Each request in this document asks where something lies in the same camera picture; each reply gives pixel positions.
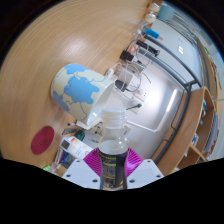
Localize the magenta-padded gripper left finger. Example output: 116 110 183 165
62 148 102 190

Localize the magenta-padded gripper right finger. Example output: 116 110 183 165
126 147 165 190

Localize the clear bottle with black label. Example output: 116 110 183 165
98 108 130 191

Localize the white pump bottle red cap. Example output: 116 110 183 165
68 135 94 160

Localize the green packet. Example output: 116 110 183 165
41 163 54 172

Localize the small white digital clock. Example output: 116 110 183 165
60 138 72 151

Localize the white tissue pack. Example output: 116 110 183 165
75 116 98 132

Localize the flat round red coaster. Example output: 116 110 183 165
30 125 56 156

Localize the wooden shelf unit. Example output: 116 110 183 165
156 86 224 174

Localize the white mug with blue print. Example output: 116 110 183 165
50 63 116 127

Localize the white power adapter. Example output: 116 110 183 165
118 66 134 86

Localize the small black box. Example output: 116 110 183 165
119 49 134 63

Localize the black upright device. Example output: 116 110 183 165
134 39 159 56

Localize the small blue bottle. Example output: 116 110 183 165
143 27 161 38

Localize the small cream round container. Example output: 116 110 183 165
144 12 158 24
147 2 161 13

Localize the teal cushion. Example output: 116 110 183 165
157 3 176 21

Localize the white wall socket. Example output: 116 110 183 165
133 89 149 103

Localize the long wooden wall shelf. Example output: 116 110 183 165
196 36 221 88

